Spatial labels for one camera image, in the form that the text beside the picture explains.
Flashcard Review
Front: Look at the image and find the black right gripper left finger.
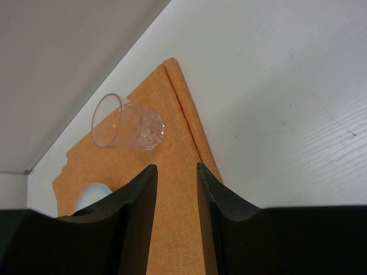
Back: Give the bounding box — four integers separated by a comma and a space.
1, 164, 158, 274

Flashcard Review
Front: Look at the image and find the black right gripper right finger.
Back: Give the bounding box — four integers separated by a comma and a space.
197, 163, 366, 274

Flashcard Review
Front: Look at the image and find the white round plate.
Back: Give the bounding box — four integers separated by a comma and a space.
72, 183, 112, 217

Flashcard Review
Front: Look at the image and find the orange cloth placemat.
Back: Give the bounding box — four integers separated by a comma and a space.
53, 58, 218, 274

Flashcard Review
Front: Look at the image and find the clear plastic cup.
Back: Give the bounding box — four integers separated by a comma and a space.
91, 93, 165, 151

